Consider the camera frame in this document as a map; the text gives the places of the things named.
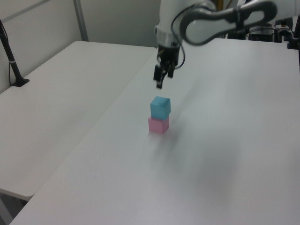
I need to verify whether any black camera stand pole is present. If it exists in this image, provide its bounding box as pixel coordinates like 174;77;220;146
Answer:
0;18;30;88

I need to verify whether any black equipment box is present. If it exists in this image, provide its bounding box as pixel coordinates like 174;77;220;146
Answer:
247;20;293;43

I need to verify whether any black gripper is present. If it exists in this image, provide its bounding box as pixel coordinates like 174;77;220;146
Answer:
153;45;181;90

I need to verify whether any pink cube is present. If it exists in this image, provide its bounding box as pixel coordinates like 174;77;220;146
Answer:
148;116;170;135

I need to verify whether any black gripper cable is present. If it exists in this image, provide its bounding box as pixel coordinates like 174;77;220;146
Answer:
170;3;186;69

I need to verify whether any white side table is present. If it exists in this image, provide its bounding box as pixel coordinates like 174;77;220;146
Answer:
0;40;158;202

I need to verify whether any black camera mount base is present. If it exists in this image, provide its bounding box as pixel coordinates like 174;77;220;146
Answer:
286;18;300;50

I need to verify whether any blue cube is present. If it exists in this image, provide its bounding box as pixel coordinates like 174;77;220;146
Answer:
150;95;171;120

